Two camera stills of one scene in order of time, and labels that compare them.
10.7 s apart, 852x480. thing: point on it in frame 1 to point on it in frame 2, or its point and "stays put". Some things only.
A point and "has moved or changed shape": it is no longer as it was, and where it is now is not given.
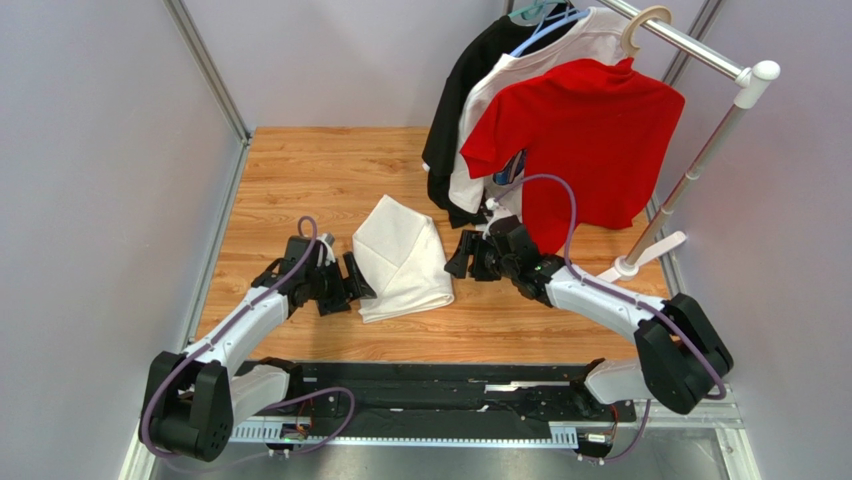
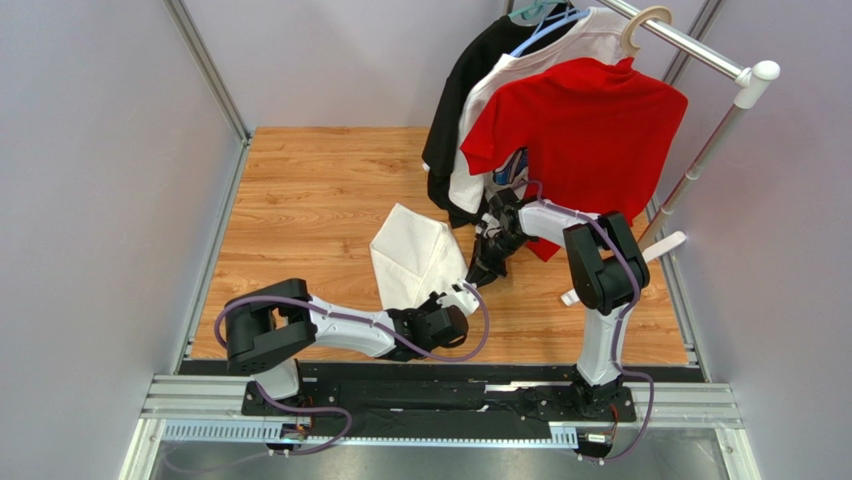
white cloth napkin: x=401 y=257 has moved or changed shape
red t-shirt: x=603 y=127 stays put
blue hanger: x=550 y=28 stays put
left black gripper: x=339 y=301 to x=430 y=304
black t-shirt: x=501 y=37 stays put
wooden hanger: x=638 y=19 stays put
